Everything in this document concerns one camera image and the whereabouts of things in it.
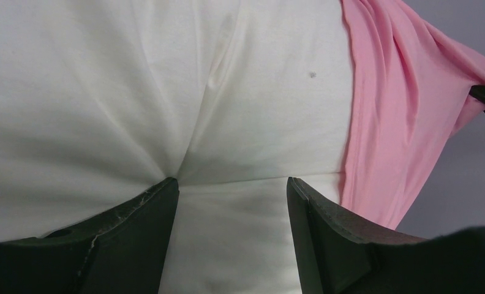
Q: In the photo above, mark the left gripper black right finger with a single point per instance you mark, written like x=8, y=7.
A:
x=338, y=251

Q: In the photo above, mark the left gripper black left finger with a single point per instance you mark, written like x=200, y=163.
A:
x=121, y=250

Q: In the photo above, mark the pink floral pillowcase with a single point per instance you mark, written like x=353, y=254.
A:
x=411, y=94

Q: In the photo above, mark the white pillow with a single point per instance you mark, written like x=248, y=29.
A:
x=100, y=100

